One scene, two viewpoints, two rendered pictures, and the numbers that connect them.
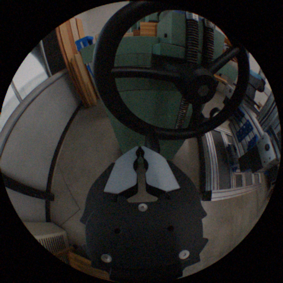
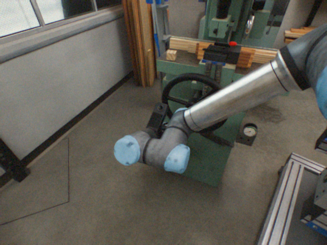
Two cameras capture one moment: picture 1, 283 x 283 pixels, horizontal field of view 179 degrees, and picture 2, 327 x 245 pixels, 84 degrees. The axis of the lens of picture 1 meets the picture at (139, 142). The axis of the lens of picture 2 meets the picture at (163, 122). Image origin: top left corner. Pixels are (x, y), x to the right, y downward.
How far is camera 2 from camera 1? 0.67 m
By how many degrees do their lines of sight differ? 22
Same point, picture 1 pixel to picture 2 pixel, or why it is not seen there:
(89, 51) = (161, 65)
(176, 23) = (200, 71)
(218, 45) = (227, 79)
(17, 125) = (30, 56)
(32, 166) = (27, 119)
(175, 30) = not seen: hidden behind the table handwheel
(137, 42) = (189, 70)
